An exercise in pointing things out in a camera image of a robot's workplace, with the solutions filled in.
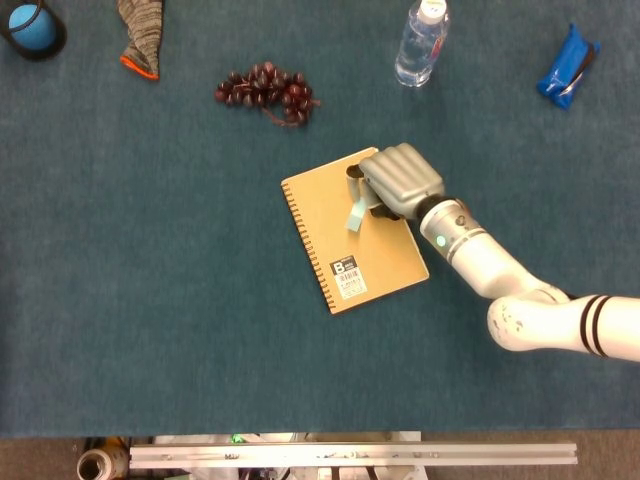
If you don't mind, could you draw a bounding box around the black mesh pen holder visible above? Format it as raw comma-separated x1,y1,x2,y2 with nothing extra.
0,0,68,62

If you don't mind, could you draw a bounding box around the brown tape roll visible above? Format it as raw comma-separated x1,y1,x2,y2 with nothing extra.
75,448,130,480

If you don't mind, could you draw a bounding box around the aluminium profile rail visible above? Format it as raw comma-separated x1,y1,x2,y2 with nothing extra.
128,441,579,470

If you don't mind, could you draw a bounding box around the blue plastic packet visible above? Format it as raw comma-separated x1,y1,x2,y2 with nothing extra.
536,22,602,111

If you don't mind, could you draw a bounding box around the clear plastic water bottle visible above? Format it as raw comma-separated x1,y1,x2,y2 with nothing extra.
393,0,451,89

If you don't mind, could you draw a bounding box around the brown spiral notebook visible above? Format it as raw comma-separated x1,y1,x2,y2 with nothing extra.
280,146,431,316

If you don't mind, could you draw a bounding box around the dark red grape bunch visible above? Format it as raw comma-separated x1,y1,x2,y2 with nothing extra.
214,60,322,128

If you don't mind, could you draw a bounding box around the grey sock with orange tip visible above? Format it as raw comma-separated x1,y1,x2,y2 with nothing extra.
116,0,165,82

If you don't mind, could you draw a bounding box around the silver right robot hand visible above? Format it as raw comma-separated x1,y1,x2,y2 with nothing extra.
345,142,446,221

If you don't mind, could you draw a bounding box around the blue ball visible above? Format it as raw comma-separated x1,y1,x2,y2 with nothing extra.
8,4,56,51

